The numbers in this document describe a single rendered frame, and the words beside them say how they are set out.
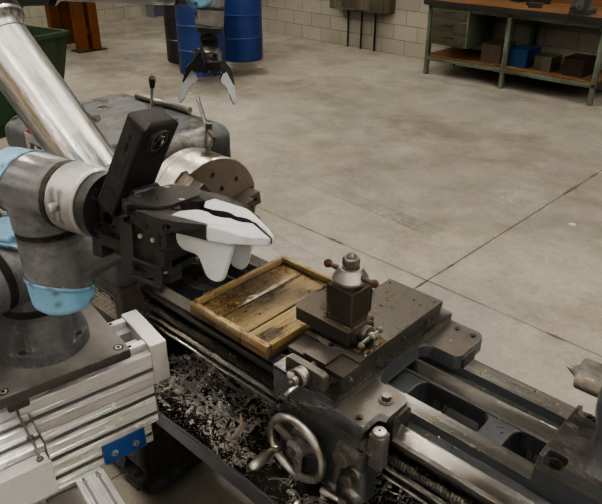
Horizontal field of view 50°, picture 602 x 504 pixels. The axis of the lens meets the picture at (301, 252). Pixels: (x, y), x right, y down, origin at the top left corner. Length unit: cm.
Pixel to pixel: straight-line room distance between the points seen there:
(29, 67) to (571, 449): 112
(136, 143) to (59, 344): 60
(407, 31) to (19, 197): 884
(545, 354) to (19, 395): 254
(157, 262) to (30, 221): 19
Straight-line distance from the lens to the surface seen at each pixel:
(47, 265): 77
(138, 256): 64
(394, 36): 957
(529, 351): 322
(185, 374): 205
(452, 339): 162
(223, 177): 179
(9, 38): 93
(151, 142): 60
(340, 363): 141
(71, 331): 115
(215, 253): 58
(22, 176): 74
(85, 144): 87
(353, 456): 143
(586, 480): 131
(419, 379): 159
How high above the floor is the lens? 183
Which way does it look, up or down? 28 degrees down
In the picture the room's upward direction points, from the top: straight up
